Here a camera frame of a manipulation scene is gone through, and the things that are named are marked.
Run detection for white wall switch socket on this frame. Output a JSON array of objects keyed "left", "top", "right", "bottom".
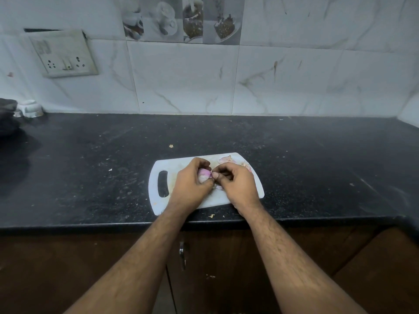
[{"left": 24, "top": 28, "right": 99, "bottom": 78}]

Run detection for person's left forearm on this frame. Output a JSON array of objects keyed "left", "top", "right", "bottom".
[{"left": 64, "top": 202, "right": 190, "bottom": 314}]

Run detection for person's left hand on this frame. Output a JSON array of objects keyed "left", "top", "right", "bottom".
[{"left": 168, "top": 157, "right": 216, "bottom": 213}]

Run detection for decorative cup picture tile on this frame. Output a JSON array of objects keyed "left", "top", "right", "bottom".
[{"left": 119, "top": 0, "right": 245, "bottom": 45}]

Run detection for brown wooden cabinet door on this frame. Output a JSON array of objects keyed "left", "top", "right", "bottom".
[
  {"left": 166, "top": 225, "right": 397, "bottom": 314},
  {"left": 0, "top": 230, "right": 177, "bottom": 314}
]

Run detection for person's right forearm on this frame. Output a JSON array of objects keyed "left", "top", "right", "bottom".
[{"left": 240, "top": 203, "right": 367, "bottom": 314}]

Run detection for person's right hand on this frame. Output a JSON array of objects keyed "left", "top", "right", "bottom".
[{"left": 211, "top": 162, "right": 261, "bottom": 215}]

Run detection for dark cloth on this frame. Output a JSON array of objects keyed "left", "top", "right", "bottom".
[{"left": 0, "top": 98, "right": 21, "bottom": 137}]

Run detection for small white bowl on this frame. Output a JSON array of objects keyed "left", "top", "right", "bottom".
[{"left": 14, "top": 100, "right": 44, "bottom": 118}]

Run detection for white plastic cutting board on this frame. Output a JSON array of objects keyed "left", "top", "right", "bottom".
[{"left": 148, "top": 152, "right": 265, "bottom": 216}]

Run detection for onion peel pieces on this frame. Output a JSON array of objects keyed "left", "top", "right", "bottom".
[{"left": 217, "top": 155, "right": 252, "bottom": 172}]

